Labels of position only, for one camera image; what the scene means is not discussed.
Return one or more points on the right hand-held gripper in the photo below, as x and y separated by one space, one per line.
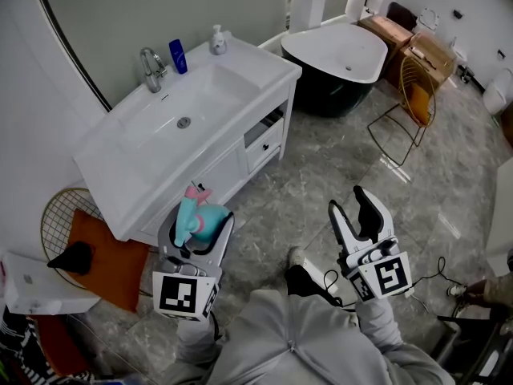
380 273

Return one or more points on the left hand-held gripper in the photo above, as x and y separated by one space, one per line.
178 293

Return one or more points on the teal and pink spray bottle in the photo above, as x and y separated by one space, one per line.
208 221

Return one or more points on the person's right forearm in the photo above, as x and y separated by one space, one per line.
378 319

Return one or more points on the person's left forearm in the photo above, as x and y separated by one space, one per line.
196 337

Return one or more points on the blue bottle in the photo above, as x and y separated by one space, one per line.
178 56

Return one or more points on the person's shoe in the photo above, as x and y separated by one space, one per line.
456 290
296 256

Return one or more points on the person's black trouser leg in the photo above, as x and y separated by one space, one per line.
302 281

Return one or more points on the orange cushion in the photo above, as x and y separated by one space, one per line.
420 104
112 263

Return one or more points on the white vanity drawer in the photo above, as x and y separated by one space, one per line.
262 151

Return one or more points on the chrome sink drain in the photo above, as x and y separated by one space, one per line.
184 122

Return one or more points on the black cloth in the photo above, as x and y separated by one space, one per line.
74 258

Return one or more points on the person's grey hoodie torso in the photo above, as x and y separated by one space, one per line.
296 335

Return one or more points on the white sink vanity cabinet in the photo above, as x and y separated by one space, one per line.
200 94

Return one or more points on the white furniture panel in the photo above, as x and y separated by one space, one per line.
503 215

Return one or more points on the white box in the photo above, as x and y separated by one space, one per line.
44 291

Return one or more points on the black metal stand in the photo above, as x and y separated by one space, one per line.
475 337

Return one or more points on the black and white bathtub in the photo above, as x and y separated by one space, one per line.
336 60

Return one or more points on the chrome faucet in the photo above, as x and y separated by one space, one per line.
151 72

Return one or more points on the cardboard box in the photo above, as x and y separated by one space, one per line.
431 60
384 34

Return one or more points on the white trash bin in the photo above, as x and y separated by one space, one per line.
497 92

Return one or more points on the white pump soap dispenser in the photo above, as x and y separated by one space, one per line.
218 42

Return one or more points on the black and white striped fabric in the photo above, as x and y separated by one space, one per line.
18 351

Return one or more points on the white toilet seat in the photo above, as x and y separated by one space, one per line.
427 20

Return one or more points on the black framed mirror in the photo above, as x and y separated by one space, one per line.
160 10

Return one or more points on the black wall socket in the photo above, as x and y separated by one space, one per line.
501 53
457 13

